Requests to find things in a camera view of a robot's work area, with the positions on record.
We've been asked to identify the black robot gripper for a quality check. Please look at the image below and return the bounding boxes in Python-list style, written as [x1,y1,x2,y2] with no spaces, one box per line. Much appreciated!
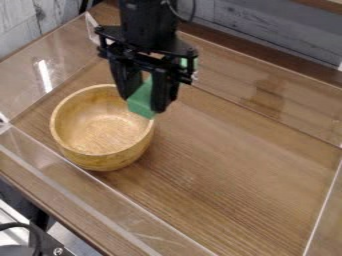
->
[96,0,198,113]

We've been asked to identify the green rectangular block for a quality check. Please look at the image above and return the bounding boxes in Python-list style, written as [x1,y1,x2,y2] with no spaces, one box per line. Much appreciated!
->
[126,58,193,119]

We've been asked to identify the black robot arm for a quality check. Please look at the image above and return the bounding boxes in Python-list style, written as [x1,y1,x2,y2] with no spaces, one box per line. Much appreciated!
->
[96,0,200,119]

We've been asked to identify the brown wooden bowl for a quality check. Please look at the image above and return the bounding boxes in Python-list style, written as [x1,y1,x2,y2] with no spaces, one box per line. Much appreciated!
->
[50,84,156,172]

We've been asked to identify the clear acrylic corner bracket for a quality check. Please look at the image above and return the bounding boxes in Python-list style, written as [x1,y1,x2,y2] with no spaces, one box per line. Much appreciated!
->
[85,12,101,45]

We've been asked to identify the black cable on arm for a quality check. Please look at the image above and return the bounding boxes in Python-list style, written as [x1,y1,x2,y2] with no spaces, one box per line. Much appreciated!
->
[162,0,198,24]

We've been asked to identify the clear acrylic front wall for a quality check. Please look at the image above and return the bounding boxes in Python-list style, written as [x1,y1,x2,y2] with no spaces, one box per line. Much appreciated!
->
[0,124,218,256]

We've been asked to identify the black cable bottom left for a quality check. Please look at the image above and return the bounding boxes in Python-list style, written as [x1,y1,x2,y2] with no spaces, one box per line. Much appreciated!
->
[0,221,45,256]

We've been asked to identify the black metal table bracket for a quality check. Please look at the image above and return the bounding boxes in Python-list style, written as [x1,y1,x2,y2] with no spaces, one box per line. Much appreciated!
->
[29,223,77,256]

